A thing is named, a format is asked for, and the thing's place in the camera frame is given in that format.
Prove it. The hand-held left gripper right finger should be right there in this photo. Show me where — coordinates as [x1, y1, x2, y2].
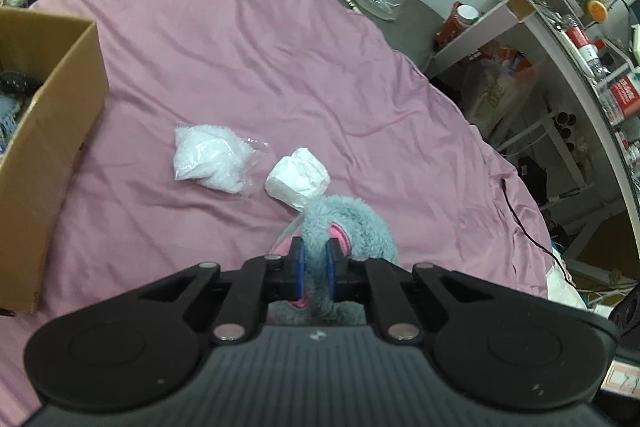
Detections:
[325, 240, 505, 344]

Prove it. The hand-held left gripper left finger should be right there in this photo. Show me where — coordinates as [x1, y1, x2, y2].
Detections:
[136, 237, 307, 344]

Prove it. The grey plush toy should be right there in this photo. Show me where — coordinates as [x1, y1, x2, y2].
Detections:
[264, 195, 401, 326]

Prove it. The brown cardboard box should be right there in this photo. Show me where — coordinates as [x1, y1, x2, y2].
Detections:
[0, 5, 110, 314]

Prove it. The blue-grey knitted cloth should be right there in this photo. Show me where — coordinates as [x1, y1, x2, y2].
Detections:
[0, 96, 27, 154]

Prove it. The white pillow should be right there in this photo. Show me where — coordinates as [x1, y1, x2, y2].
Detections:
[544, 256, 602, 309]

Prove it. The white rolled cloth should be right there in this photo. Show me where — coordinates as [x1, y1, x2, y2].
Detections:
[265, 147, 331, 210]

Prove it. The clear bag of white cotton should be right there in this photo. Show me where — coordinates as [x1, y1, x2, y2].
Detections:
[172, 123, 269, 196]

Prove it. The pink bed sheet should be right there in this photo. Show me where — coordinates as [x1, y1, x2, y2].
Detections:
[0, 0, 557, 418]

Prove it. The water bottle with red label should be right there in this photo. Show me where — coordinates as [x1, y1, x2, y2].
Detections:
[599, 74, 640, 124]

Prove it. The plastic bag under desk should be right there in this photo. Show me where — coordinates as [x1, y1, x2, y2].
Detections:
[462, 56, 531, 134]

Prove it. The white desk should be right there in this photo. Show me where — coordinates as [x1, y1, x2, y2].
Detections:
[429, 0, 640, 219]

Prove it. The red jar with white lid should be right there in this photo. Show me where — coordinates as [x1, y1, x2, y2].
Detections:
[435, 1, 480, 48]

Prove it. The black cable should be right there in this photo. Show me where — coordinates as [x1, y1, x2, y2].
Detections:
[499, 176, 577, 284]

